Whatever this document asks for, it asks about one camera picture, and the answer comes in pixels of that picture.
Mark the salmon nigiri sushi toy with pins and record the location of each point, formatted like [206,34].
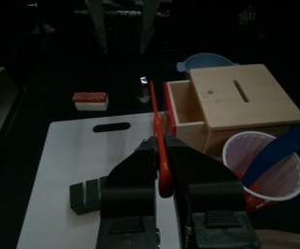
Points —
[90,101]

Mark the grey metal frame legs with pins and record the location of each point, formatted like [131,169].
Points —
[97,26]

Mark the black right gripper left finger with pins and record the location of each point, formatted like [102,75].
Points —
[129,194]

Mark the grey-blue plastic bowl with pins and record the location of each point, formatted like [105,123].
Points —
[206,61]

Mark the red plastic cup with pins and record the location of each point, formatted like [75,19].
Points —
[282,181]

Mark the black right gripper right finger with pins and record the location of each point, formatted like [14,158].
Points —
[209,194]

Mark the white cutting board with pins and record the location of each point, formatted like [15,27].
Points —
[70,155]

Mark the red toy knife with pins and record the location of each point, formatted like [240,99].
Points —
[157,129]

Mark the wooden box with red drawer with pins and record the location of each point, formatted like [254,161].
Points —
[240,97]

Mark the dark green sushi roll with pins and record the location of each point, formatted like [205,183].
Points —
[83,194]

